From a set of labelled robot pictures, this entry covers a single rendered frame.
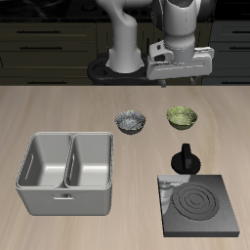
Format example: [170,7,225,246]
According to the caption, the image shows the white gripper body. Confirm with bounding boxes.
[146,46,216,81]

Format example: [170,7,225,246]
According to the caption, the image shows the green bowl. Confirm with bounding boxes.
[166,105,199,131]

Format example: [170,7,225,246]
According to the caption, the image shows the grey speckled bowl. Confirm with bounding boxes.
[114,109,146,136]

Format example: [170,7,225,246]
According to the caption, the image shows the dark kitchen cupboards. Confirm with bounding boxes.
[0,0,250,87]

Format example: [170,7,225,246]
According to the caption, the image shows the dark grey stove plate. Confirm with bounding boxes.
[156,174,241,238]

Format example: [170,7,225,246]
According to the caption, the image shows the white two-bin basket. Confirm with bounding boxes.
[14,131,115,217]

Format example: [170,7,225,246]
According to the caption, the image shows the flat black base plate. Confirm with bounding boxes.
[86,52,154,86]

